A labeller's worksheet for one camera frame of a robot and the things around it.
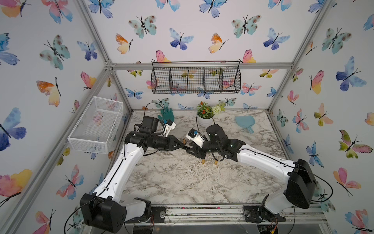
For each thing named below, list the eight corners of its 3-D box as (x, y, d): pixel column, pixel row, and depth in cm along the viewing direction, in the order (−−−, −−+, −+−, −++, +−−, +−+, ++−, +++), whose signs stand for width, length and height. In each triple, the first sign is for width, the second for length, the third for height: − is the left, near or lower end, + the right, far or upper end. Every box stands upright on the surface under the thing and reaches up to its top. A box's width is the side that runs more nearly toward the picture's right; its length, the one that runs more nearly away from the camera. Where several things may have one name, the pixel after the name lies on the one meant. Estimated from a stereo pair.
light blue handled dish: (239, 133, 109) (239, 131, 107) (235, 117, 119) (235, 115, 117) (258, 133, 109) (259, 131, 107) (252, 117, 119) (253, 115, 117)
